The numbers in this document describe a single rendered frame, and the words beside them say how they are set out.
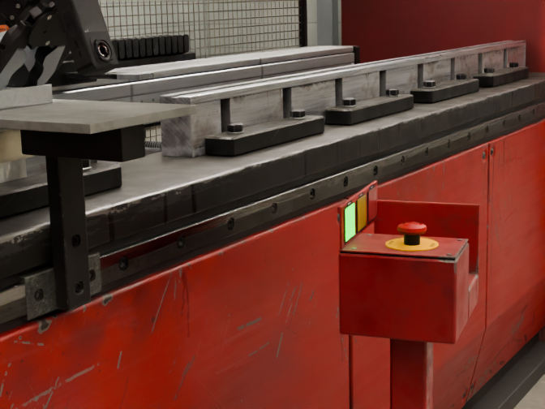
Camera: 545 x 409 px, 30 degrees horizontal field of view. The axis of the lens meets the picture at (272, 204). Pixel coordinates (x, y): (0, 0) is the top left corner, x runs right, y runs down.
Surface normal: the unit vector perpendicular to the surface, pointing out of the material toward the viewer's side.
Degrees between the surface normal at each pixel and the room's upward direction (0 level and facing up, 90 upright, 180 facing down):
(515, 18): 90
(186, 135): 90
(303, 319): 90
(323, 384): 90
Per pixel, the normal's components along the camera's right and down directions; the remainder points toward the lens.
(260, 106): 0.86, 0.08
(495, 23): -0.51, 0.18
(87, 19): 0.81, -0.27
